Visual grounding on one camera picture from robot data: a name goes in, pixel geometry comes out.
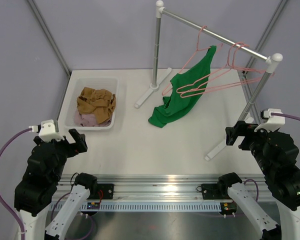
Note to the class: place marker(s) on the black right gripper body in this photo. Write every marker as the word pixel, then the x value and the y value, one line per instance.
pixel 254 140

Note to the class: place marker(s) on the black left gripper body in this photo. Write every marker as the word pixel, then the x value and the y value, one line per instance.
pixel 64 148

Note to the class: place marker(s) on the mauve tank top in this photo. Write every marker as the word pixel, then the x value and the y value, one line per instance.
pixel 89 120

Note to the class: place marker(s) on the brown tank top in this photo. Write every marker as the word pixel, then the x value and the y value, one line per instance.
pixel 100 102

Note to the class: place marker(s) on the pink hanger of mauve top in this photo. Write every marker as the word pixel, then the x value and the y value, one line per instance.
pixel 205 82

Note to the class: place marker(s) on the pink hanger of brown top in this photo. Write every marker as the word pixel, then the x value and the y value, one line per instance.
pixel 227 85

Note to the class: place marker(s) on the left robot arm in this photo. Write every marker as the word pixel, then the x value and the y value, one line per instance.
pixel 33 195

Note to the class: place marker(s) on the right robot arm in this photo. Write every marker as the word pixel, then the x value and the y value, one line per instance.
pixel 275 153

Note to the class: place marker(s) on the green tank top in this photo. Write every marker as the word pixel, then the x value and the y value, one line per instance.
pixel 183 99

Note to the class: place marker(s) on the pink hanger of green top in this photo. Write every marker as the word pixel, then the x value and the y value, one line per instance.
pixel 190 57

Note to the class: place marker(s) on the white perforated plastic basket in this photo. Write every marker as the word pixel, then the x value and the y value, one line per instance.
pixel 109 83

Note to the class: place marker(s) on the silver clothes rack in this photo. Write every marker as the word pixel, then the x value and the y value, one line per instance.
pixel 272 62

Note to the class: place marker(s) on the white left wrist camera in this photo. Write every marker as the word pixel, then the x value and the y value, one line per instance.
pixel 47 130

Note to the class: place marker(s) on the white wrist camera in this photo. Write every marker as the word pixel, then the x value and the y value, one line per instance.
pixel 272 120
pixel 47 130

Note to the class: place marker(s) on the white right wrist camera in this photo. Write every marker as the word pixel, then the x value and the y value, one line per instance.
pixel 272 120

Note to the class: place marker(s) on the aluminium rail at table edge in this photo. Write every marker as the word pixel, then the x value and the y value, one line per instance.
pixel 162 188

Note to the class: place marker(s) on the white slotted cable duct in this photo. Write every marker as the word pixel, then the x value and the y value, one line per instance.
pixel 114 206

